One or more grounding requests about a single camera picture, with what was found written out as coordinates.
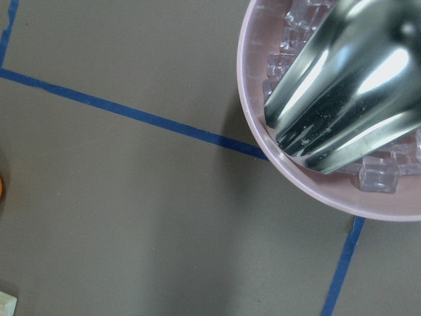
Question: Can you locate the bamboo cutting board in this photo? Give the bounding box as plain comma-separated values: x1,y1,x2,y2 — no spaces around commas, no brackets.
0,292,17,316

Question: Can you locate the metal scoop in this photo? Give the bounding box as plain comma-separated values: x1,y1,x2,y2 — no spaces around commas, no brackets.
264,1,420,174

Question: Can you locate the pink bowl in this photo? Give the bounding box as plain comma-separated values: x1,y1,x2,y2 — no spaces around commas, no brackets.
236,0,421,224

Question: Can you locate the orange fruit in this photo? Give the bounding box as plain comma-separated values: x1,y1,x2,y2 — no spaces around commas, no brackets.
0,178,4,200

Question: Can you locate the clear ice cube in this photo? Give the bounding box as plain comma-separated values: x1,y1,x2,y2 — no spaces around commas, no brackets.
359,156,399,194

